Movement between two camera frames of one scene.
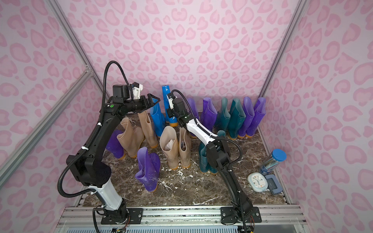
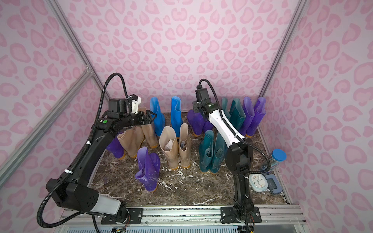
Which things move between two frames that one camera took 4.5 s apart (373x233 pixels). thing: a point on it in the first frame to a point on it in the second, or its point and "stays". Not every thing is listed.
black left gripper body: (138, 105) to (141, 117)
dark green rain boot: (204, 165) stays
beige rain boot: (169, 143) stays
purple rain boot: (247, 114) stays
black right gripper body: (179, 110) to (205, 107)
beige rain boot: (185, 147) stays
